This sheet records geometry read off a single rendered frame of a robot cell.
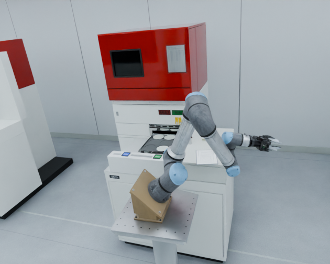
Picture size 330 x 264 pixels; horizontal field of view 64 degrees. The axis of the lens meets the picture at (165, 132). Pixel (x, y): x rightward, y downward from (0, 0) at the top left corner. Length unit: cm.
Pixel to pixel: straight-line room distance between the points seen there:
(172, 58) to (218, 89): 169
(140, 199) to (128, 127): 124
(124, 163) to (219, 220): 83
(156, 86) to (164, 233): 128
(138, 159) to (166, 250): 65
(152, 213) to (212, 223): 67
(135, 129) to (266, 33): 202
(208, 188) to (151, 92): 99
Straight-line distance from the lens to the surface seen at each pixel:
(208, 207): 203
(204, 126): 129
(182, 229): 156
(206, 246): 231
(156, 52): 227
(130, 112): 258
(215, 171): 184
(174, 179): 150
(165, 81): 230
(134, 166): 203
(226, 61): 372
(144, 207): 158
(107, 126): 467
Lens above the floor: 190
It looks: 23 degrees down
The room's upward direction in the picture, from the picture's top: 6 degrees counter-clockwise
